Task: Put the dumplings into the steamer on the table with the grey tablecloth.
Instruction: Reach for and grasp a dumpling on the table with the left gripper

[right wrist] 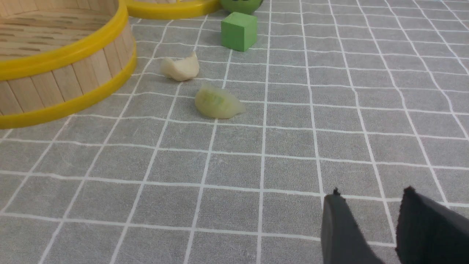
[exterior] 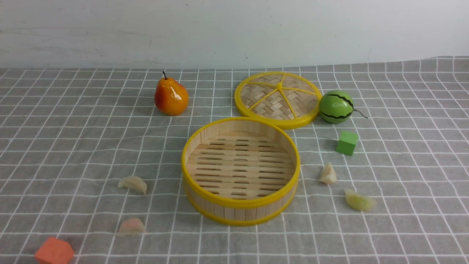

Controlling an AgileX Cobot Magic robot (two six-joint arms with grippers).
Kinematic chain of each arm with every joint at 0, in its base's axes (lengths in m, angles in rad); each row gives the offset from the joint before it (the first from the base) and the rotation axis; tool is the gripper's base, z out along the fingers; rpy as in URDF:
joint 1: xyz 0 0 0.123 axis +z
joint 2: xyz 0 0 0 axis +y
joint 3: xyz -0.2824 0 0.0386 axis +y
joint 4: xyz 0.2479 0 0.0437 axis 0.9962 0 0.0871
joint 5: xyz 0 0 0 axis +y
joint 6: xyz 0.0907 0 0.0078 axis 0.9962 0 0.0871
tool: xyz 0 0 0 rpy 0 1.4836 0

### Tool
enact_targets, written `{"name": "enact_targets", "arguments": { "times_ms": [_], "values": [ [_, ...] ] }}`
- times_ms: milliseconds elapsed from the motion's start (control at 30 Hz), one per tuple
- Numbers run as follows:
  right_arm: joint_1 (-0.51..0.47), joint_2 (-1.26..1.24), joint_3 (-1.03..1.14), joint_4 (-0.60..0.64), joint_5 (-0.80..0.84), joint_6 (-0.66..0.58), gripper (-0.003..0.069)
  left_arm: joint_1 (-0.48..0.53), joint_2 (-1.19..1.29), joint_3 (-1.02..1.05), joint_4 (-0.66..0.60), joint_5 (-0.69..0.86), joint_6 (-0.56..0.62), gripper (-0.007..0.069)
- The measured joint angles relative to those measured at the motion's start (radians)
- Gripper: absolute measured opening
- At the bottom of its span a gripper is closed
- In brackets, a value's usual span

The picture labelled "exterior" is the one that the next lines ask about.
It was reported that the cream white dumpling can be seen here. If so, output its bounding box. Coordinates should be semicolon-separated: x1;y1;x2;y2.
319;162;337;184

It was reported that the pinkish white dumpling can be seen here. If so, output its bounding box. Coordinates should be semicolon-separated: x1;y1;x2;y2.
117;218;146;235

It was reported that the yellowish green dumpling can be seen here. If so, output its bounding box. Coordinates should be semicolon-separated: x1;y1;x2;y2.
344;189;376;212

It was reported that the yellow rimmed bamboo steamer tray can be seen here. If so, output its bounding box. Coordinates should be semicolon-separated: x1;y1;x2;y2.
181;117;300;227

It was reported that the yellow rimmed woven steamer lid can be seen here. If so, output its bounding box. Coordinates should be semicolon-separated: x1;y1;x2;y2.
234;71;323;130

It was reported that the orange yellow toy pear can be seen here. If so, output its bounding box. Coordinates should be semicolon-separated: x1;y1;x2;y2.
154;71;189;116

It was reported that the small green toy watermelon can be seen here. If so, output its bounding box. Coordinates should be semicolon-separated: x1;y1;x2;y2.
319;90;368;124

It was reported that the green wooden cube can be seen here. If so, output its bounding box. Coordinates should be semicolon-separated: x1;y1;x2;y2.
336;131;359;156

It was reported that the grey checked tablecloth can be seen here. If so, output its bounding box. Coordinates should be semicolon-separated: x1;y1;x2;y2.
0;56;469;264

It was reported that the orange wooden block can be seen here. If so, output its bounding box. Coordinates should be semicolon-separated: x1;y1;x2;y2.
34;237;75;264

